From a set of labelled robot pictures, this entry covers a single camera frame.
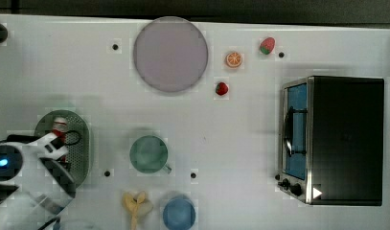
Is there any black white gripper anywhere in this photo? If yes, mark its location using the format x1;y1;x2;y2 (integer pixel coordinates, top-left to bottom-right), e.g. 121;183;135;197
29;132;68;160

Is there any red plush ketchup bottle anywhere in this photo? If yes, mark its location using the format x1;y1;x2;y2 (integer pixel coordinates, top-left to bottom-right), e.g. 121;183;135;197
52;117;68;144

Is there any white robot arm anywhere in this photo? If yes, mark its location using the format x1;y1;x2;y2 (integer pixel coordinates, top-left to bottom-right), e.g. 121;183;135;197
0;132;76;230

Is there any peeled banana toy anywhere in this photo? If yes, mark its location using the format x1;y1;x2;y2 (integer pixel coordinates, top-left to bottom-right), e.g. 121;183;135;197
123;191;153;230

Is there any green mug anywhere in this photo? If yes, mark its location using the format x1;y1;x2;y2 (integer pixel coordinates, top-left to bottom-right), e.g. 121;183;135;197
129;135;172;174

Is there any blue cup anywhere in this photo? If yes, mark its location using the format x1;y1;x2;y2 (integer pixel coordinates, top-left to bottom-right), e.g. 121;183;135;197
162;195;196;230

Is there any grey round plate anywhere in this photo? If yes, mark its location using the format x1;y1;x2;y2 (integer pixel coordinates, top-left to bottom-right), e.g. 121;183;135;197
133;16;209;93

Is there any red plush strawberry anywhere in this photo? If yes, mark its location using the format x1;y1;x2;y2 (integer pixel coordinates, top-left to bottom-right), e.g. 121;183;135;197
215;82;229;96

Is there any orange slice toy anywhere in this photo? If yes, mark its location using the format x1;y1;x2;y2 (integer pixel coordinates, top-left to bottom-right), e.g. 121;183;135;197
225;52;242;68

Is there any pink green strawberry toy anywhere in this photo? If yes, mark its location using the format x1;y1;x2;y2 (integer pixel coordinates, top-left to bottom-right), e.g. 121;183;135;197
260;37;276;55

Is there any silver toaster oven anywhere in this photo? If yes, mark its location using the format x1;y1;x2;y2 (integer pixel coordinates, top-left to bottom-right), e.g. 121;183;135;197
275;76;384;206

